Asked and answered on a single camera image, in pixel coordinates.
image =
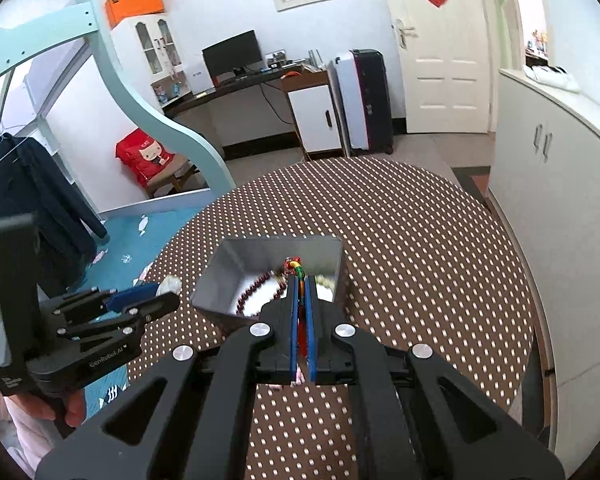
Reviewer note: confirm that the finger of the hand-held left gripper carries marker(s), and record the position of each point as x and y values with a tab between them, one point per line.
150	306
130	297

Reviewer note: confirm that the brown polka dot tablecloth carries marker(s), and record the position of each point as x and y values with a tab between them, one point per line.
405	260

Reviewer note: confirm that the orange cardboard box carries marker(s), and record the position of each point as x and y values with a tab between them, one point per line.
135	5

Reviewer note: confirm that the brown door mat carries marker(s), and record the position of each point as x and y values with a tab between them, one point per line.
475	182

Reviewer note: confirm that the wooden chair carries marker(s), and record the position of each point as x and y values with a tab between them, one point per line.
172	170

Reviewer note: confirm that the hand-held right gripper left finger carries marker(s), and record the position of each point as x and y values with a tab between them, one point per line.
293	320

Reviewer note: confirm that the grey metal tin box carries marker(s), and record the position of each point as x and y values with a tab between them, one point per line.
240	260

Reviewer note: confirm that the light blue bunk bed frame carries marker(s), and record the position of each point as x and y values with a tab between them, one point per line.
130	95

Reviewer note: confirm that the white suitcase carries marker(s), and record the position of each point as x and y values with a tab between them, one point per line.
350	105

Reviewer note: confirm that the person's left forearm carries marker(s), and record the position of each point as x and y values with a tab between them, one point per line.
25	437

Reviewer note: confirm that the white box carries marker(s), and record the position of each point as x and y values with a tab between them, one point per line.
197	75

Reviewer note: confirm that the white plastic bag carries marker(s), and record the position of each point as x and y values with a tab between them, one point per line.
550	77

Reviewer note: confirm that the small photo frame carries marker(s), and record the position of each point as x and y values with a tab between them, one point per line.
277	58

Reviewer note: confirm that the white glass-door cabinet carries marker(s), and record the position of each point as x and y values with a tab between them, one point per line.
150	45

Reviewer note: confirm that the black computer monitor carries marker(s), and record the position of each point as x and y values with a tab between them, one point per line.
232	52

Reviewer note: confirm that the cream sideboard cabinet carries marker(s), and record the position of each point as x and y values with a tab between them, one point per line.
540	200

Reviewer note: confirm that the black suitcase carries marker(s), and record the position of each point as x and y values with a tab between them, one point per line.
377	100

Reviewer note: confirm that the person's left hand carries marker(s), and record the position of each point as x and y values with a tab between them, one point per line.
75	407

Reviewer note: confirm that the red cartoon bag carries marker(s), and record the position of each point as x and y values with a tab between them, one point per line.
145	155

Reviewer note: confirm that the dark wooden desk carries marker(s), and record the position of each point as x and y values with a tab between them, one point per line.
220	91

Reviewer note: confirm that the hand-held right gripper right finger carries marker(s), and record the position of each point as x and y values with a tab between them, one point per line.
312	330

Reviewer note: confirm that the small white door cabinet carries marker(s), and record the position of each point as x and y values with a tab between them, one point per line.
310	120

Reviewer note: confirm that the dark navy hanging jacket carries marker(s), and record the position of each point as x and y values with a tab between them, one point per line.
35	195

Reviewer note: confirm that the white panel door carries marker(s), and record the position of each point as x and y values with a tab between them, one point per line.
445	60

